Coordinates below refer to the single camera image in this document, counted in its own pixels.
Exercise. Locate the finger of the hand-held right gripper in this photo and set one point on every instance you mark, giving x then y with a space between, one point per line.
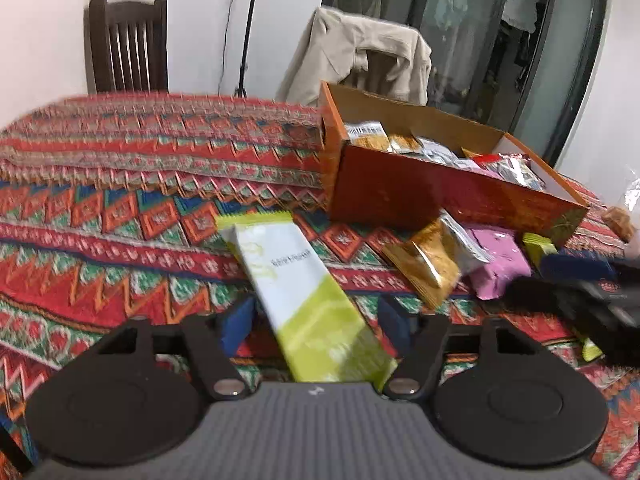
545 291
580 267

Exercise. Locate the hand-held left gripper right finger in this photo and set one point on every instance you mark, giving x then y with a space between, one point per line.
395 322

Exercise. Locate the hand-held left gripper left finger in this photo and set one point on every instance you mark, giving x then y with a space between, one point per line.
237 325

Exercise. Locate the pink snack packet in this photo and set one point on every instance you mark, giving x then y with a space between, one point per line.
500 260

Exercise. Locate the green and white snack packet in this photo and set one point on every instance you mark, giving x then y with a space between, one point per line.
300 300

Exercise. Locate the red snack packet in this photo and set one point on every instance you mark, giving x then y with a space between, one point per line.
515 172

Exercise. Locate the orange cardboard box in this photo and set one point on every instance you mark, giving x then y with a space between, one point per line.
400 190

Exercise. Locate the yellow green snack packet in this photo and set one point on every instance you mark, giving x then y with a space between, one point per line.
590 350
540 250

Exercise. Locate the clear bag of bread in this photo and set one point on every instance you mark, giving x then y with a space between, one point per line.
622 215

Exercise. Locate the silver snack packet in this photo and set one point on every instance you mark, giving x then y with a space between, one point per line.
467 245

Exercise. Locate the gold and white snack packet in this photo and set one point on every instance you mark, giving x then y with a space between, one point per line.
404 144
367 135
470 152

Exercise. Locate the brown wooden chair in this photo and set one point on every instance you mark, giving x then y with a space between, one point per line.
385 77

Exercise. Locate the glass sliding door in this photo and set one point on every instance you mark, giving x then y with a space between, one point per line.
465 35

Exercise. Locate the beige jacket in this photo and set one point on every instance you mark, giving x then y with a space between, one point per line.
325 55

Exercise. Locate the black tripod stand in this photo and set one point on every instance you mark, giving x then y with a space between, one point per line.
247 30

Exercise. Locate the dark wooden chair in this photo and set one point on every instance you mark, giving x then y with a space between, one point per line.
125 45

